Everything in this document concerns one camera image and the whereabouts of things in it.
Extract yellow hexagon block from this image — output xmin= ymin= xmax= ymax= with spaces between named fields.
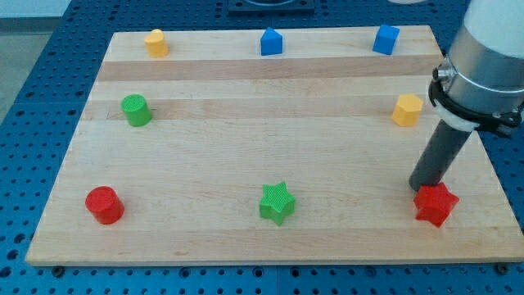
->
xmin=391 ymin=93 xmax=423 ymax=127

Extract green cylinder block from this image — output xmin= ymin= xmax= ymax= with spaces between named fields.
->
xmin=120 ymin=94 xmax=152 ymax=127

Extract yellow heart block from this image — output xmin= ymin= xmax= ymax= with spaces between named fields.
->
xmin=144 ymin=29 xmax=169 ymax=58

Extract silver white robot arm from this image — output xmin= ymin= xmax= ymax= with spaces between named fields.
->
xmin=409 ymin=0 xmax=523 ymax=191

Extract blue cube block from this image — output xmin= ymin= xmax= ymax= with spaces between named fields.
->
xmin=372 ymin=25 xmax=400 ymax=55

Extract blue triangle block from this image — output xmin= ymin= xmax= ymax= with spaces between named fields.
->
xmin=260 ymin=27 xmax=283 ymax=56

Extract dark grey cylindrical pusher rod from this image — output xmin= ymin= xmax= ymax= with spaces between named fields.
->
xmin=409 ymin=120 xmax=472 ymax=192

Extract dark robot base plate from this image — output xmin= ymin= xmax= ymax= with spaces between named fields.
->
xmin=228 ymin=0 xmax=316 ymax=16

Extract red cylinder block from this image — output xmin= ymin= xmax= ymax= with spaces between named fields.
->
xmin=84 ymin=186 xmax=124 ymax=225

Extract red star block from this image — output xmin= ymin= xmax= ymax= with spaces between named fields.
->
xmin=413 ymin=183 xmax=460 ymax=228

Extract green star block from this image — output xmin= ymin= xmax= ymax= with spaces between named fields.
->
xmin=259 ymin=182 xmax=296 ymax=226

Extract light wooden board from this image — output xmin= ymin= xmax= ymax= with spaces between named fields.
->
xmin=26 ymin=25 xmax=523 ymax=266

